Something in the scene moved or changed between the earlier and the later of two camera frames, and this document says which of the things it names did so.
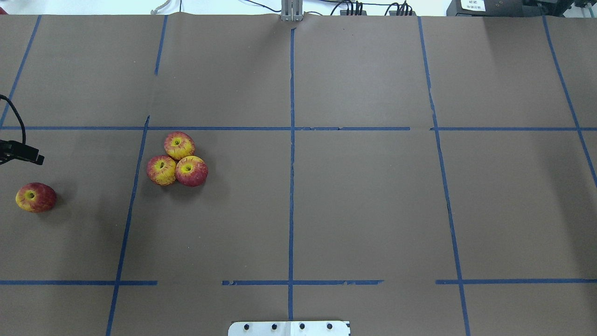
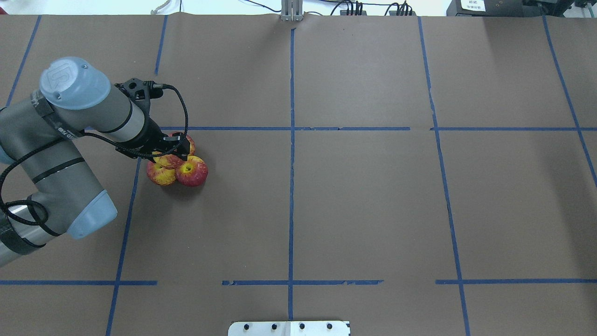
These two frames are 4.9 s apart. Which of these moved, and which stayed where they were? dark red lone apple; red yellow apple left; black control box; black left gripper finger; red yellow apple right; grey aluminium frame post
Moved: dark red lone apple; black left gripper finger
Stayed: black control box; red yellow apple right; red yellow apple left; grey aluminium frame post
